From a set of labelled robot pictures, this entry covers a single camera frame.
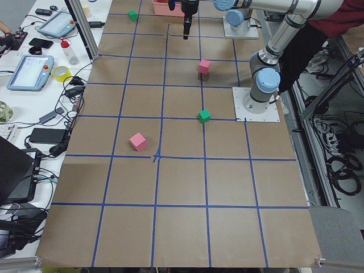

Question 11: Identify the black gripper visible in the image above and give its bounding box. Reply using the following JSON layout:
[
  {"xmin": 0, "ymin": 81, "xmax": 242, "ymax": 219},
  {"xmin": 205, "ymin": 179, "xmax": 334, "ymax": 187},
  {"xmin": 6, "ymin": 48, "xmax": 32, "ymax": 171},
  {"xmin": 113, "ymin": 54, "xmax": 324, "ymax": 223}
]
[{"xmin": 181, "ymin": 0, "xmax": 198, "ymax": 39}]

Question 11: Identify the pink plastic tray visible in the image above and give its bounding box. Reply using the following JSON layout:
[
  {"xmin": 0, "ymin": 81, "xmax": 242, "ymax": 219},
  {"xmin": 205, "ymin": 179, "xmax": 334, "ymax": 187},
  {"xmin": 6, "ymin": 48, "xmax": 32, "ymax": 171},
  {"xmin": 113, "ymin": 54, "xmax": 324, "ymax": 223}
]
[{"xmin": 152, "ymin": 0, "xmax": 184, "ymax": 17}]

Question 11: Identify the pink cube near centre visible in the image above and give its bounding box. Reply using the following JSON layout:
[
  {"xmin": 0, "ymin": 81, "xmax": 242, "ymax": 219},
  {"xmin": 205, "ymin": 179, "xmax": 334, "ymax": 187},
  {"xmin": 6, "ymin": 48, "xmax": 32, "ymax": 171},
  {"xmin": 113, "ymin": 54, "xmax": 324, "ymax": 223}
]
[{"xmin": 198, "ymin": 59, "xmax": 211, "ymax": 75}]

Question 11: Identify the pink cube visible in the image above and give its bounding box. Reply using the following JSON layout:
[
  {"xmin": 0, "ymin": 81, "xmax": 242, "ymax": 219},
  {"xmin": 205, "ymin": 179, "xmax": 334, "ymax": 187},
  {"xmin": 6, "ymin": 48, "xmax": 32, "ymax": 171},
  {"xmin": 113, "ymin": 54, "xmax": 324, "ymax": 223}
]
[
  {"xmin": 129, "ymin": 132, "xmax": 147, "ymax": 151},
  {"xmin": 198, "ymin": 59, "xmax": 211, "ymax": 75}
]

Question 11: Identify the green cube near tray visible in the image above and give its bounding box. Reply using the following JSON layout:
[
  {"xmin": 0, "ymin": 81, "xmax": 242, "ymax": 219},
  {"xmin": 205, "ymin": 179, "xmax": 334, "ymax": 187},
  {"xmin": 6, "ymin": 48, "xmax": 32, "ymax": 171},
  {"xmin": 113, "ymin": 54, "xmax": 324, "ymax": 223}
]
[{"xmin": 128, "ymin": 10, "xmax": 138, "ymax": 22}]

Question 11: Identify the black power adapter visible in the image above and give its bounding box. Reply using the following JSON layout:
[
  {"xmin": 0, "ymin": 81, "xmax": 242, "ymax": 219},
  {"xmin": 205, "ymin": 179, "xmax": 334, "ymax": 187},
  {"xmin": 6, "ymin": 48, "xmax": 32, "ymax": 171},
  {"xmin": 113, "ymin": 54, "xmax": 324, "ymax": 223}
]
[{"xmin": 88, "ymin": 21, "xmax": 105, "ymax": 28}]

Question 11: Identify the green cube near base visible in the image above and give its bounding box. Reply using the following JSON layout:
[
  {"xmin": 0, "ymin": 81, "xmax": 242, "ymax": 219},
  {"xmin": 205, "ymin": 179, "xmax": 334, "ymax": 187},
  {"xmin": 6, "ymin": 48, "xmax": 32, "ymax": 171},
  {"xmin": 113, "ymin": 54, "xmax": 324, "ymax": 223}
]
[{"xmin": 198, "ymin": 109, "xmax": 211, "ymax": 123}]

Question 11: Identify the red capped squeeze bottle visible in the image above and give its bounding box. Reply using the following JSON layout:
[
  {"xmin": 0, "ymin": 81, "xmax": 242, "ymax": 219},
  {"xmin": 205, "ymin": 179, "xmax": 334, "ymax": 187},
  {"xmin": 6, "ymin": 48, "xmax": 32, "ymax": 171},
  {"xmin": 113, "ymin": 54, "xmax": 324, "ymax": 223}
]
[{"xmin": 60, "ymin": 39, "xmax": 79, "ymax": 65}]

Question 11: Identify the teach pendant far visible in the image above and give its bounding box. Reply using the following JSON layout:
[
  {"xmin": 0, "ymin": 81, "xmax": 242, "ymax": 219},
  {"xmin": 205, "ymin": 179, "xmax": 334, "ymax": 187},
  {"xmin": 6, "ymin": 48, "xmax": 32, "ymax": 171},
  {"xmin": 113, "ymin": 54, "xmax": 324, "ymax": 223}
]
[{"xmin": 37, "ymin": 11, "xmax": 76, "ymax": 38}]

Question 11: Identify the teach pendant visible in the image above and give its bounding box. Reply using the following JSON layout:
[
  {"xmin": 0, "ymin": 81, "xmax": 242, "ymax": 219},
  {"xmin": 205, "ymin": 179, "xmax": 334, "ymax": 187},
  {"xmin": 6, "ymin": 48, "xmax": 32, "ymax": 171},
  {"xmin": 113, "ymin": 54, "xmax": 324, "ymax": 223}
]
[
  {"xmin": 7, "ymin": 55, "xmax": 54, "ymax": 92},
  {"xmin": 37, "ymin": 11, "xmax": 76, "ymax": 38}
]

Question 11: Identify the person in red shirt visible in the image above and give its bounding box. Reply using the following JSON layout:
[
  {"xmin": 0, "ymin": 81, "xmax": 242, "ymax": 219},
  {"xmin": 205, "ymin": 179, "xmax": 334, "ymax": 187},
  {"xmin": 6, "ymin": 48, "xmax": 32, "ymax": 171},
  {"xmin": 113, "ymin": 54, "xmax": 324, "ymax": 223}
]
[{"xmin": 278, "ymin": 0, "xmax": 363, "ymax": 95}]

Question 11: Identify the pink cube far side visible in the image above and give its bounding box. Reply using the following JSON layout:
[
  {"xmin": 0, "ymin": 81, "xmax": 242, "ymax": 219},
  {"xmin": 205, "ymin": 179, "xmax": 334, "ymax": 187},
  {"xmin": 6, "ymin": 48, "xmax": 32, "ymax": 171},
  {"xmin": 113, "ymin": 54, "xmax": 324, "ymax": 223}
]
[{"xmin": 129, "ymin": 132, "xmax": 147, "ymax": 151}]

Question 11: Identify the yellow tape roll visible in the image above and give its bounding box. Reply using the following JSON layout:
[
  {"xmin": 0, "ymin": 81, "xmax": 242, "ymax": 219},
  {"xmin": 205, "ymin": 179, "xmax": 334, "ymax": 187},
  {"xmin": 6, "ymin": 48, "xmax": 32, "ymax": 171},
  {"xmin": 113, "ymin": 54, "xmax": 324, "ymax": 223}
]
[{"xmin": 52, "ymin": 66, "xmax": 72, "ymax": 82}]

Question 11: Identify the black smartphone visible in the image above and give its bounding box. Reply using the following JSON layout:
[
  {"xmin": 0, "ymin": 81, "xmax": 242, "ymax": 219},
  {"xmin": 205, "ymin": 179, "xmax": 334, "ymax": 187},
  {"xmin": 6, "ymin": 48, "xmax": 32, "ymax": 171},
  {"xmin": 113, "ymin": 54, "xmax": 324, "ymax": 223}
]
[{"xmin": 28, "ymin": 38, "xmax": 53, "ymax": 49}]

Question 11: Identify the grey usb hub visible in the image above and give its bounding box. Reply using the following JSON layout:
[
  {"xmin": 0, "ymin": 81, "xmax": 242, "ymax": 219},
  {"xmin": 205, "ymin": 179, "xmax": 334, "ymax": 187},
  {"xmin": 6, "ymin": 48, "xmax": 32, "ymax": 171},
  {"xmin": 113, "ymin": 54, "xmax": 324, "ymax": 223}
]
[{"xmin": 39, "ymin": 107, "xmax": 64, "ymax": 124}]

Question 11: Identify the teach pendant near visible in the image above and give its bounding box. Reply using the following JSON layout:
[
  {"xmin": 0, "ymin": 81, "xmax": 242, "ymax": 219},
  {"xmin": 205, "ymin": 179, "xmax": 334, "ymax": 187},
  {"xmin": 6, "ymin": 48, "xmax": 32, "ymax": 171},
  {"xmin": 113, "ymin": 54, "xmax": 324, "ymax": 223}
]
[{"xmin": 7, "ymin": 55, "xmax": 54, "ymax": 92}]

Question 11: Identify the black power brick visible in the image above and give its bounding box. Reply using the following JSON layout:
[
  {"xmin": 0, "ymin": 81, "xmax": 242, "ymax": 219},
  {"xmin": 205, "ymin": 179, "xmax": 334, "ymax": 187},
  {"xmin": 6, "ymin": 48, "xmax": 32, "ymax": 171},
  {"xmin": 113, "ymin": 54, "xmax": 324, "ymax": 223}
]
[{"xmin": 29, "ymin": 128, "xmax": 66, "ymax": 144}]

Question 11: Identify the black laptop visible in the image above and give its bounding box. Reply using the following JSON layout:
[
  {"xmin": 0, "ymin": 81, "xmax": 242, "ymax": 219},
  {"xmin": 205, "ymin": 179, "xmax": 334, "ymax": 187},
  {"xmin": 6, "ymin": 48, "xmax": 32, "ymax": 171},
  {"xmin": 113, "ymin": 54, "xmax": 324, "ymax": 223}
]
[{"xmin": 1, "ymin": 138, "xmax": 40, "ymax": 205}]

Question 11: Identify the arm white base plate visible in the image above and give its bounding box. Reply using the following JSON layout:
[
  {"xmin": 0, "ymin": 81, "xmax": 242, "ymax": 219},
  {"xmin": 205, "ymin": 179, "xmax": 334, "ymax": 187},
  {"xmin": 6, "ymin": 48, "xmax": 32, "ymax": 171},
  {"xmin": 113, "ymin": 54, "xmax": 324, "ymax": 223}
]
[
  {"xmin": 222, "ymin": 16, "xmax": 259, "ymax": 40},
  {"xmin": 232, "ymin": 87, "xmax": 280, "ymax": 122}
]

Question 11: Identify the aluminium frame post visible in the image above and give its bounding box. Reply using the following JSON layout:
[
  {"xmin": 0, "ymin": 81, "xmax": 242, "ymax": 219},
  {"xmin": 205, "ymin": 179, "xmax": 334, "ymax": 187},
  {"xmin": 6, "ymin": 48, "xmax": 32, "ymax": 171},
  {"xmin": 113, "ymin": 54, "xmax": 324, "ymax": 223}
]
[{"xmin": 64, "ymin": 0, "xmax": 100, "ymax": 61}]

